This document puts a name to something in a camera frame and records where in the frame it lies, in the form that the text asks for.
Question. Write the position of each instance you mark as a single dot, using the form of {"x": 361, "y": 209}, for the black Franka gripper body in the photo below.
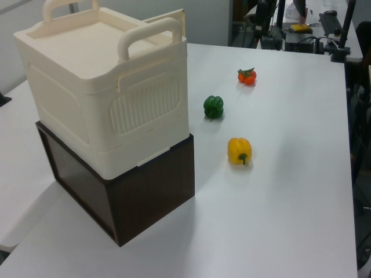
{"x": 265, "y": 11}

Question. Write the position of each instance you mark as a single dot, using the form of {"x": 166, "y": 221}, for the cream plastic storage cabinet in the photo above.
{"x": 87, "y": 66}

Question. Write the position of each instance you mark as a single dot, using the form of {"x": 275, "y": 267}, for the thin black upright pole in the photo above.
{"x": 280, "y": 14}

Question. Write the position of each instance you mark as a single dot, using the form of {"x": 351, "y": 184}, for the yellow sponge block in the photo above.
{"x": 299, "y": 27}

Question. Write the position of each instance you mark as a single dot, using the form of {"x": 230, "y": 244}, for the black equipment box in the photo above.
{"x": 298, "y": 42}

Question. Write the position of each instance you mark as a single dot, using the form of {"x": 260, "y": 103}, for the black computer keyboard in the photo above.
{"x": 330, "y": 24}

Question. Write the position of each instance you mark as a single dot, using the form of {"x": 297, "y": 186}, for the red orange tomato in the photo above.
{"x": 246, "y": 77}

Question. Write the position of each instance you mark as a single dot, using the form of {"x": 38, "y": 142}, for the black pole with table clamp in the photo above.
{"x": 346, "y": 29}

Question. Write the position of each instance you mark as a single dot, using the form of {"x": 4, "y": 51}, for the black office chair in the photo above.
{"x": 363, "y": 37}

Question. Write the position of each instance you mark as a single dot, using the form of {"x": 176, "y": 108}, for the green bell pepper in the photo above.
{"x": 214, "y": 106}

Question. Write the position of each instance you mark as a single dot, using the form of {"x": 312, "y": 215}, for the yellow bell pepper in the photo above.
{"x": 238, "y": 149}

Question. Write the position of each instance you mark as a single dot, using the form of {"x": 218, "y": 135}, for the dark brown wooden box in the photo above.
{"x": 150, "y": 197}

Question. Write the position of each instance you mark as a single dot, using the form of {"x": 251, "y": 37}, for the black stand foot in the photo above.
{"x": 4, "y": 100}

